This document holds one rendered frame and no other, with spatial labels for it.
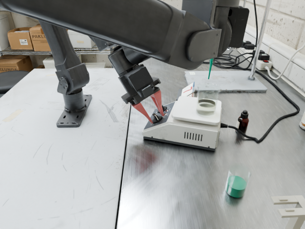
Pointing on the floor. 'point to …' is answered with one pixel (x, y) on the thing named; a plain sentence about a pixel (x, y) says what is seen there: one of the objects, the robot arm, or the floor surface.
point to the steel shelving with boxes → (26, 62)
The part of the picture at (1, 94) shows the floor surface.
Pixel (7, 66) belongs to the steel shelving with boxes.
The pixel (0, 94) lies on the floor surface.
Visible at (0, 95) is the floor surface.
